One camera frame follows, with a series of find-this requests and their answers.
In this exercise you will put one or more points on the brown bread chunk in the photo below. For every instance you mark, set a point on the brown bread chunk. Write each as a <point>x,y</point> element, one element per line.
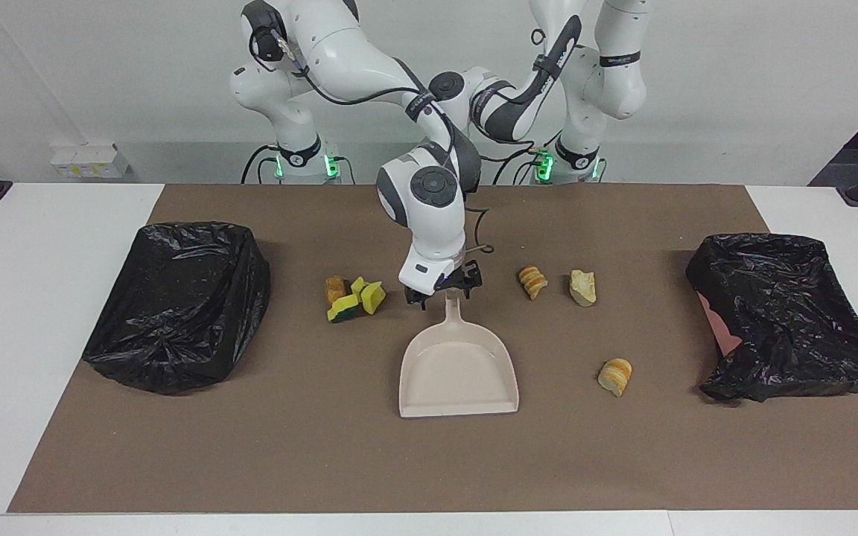
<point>335,289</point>

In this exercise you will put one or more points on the pale cream bread chunk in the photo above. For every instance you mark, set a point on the pale cream bread chunk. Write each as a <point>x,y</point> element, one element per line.
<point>582,289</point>

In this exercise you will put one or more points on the taut black bag-lined bin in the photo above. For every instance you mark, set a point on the taut black bag-lined bin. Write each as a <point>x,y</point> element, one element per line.
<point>176,305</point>

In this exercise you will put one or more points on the pink bin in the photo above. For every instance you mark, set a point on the pink bin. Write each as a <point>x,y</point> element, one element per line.
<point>719,327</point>

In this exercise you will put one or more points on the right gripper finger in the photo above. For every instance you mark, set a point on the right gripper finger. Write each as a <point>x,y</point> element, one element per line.
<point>468,292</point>
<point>415,297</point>

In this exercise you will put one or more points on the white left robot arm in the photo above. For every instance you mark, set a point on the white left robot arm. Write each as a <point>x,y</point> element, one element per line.
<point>619,74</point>

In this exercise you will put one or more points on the white power strip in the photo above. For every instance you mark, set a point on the white power strip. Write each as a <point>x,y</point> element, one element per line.
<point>86,160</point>

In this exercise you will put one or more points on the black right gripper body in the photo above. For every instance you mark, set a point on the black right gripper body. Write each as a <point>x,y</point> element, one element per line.
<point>453,278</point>

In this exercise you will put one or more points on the loose black trash bag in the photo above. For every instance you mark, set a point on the loose black trash bag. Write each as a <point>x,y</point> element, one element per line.
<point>794,313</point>

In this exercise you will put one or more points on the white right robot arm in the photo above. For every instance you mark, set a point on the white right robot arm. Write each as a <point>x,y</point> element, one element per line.
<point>429,223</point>

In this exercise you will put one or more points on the brown table mat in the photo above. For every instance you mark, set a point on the brown table mat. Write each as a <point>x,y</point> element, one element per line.
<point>287,447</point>

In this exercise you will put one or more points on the orange crusted bread slice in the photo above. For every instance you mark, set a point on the orange crusted bread slice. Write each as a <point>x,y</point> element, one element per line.
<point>615,377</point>

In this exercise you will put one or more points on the striped croissant bread piece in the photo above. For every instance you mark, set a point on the striped croissant bread piece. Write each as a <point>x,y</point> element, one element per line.
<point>532,283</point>

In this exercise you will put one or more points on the yellow green sponge piece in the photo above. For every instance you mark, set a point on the yellow green sponge piece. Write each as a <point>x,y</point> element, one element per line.
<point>358,285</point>
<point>373,299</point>
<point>342,309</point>

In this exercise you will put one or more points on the beige plastic dustpan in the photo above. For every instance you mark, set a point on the beige plastic dustpan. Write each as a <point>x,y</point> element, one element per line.
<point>459,372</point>

